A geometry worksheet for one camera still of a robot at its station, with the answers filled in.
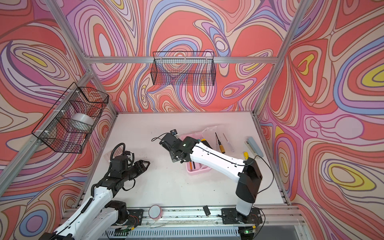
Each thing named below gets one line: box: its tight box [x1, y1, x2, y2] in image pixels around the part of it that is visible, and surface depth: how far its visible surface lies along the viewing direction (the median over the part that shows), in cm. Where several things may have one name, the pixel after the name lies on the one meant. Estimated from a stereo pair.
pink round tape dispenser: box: [148, 204, 163, 221], surface depth 72 cm
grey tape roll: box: [71, 113, 95, 126], surface depth 75 cm
